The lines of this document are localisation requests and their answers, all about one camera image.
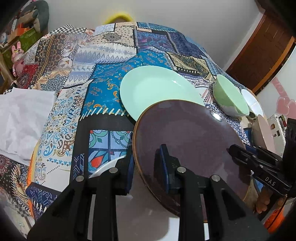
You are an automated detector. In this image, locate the pink bowl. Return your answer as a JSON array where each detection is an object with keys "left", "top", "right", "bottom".
[{"left": 251, "top": 114, "right": 276, "bottom": 153}]

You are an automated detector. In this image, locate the dark purple plate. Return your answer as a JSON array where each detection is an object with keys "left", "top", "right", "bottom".
[{"left": 132, "top": 100, "right": 250, "bottom": 216}]

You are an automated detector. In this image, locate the mint green plate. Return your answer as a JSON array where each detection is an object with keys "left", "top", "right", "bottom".
[{"left": 119, "top": 66, "right": 205, "bottom": 121}]

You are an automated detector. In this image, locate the right hand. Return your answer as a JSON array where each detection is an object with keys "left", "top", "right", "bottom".
[{"left": 255, "top": 186, "right": 286, "bottom": 213}]

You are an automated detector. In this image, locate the white plate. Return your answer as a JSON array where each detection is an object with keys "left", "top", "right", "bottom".
[{"left": 89, "top": 155, "right": 125, "bottom": 178}]

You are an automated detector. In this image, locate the white bowl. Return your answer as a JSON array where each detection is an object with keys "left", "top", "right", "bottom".
[{"left": 241, "top": 89, "right": 263, "bottom": 116}]

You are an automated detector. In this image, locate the green bowl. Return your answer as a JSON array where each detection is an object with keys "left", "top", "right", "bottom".
[{"left": 213, "top": 74, "right": 249, "bottom": 118}]

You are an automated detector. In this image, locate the patchwork patterned tablecloth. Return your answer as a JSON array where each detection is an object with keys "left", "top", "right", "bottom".
[{"left": 1, "top": 22, "right": 249, "bottom": 235}]

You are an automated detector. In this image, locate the white paper sheet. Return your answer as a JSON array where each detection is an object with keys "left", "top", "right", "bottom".
[{"left": 1, "top": 88, "right": 57, "bottom": 166}]

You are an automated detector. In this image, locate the brown wooden door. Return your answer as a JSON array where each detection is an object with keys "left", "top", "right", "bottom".
[{"left": 226, "top": 12, "right": 295, "bottom": 94}]

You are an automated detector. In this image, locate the pink bunny toy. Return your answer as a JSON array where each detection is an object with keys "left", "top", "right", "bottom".
[{"left": 11, "top": 41, "right": 24, "bottom": 77}]

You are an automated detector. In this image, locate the grey plush toy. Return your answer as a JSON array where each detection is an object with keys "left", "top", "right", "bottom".
[{"left": 16, "top": 1, "right": 49, "bottom": 34}]

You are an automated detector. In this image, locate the yellow fuzzy object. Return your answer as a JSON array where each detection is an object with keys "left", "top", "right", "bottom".
[{"left": 104, "top": 12, "right": 133, "bottom": 25}]

